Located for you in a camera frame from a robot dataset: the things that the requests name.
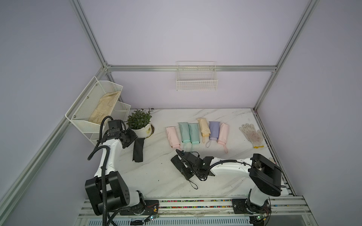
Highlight black umbrella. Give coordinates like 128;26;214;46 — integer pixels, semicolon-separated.
171;155;199;190

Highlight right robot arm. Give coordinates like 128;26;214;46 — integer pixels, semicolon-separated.
171;149;282;215

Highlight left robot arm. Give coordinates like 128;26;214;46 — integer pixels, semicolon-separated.
85;116;146;226

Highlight potted green plant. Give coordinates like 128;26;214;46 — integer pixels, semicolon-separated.
126;108;154;138

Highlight beige gloves in shelf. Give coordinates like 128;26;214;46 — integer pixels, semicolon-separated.
89;91;121;125

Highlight teal umbrella left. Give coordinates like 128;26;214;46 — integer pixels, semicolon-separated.
178;122;190;144

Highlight teal umbrella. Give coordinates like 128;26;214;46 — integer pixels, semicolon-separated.
188;123;200;151
178;122;190;144

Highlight white two-tier mesh shelf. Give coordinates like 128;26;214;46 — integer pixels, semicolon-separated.
65;77;131;145

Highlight yellow umbrella in sleeve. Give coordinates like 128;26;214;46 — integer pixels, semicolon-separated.
197;118;211;143

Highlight teal umbrella right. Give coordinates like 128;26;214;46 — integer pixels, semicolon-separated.
188;123;200;151

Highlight pink umbrella far right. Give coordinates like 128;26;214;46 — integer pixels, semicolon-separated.
217;122;230;153

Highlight purple umbrella in sleeve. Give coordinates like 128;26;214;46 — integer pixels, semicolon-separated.
206;121;220;148

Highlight white dotted work glove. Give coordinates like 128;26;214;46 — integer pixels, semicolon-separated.
239;123;264;148

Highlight white wire wall basket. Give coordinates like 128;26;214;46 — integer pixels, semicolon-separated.
176;61;218;91

